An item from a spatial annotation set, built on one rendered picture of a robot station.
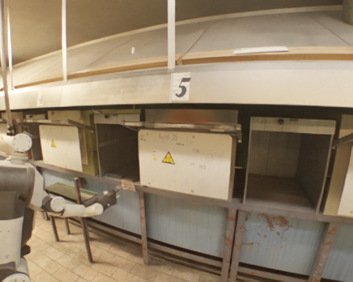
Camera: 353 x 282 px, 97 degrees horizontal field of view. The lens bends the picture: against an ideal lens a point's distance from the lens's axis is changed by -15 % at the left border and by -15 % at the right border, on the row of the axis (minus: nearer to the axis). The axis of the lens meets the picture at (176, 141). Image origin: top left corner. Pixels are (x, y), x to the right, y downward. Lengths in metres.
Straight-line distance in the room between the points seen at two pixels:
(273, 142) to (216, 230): 0.92
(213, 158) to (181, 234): 0.81
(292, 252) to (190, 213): 0.80
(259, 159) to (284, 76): 1.09
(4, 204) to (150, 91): 0.75
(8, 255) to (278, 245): 1.48
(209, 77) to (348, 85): 0.57
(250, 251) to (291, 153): 0.91
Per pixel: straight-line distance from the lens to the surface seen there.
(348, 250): 1.70
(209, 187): 1.15
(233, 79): 0.87
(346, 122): 1.27
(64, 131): 1.82
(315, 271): 1.69
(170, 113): 1.25
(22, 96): 2.02
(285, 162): 1.86
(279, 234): 1.52
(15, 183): 0.60
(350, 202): 1.27
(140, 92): 1.01
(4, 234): 0.64
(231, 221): 1.40
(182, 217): 1.56
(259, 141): 1.78
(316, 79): 0.91
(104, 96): 1.17
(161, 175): 1.24
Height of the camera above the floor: 1.48
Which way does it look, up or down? 11 degrees down
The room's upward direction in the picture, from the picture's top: straight up
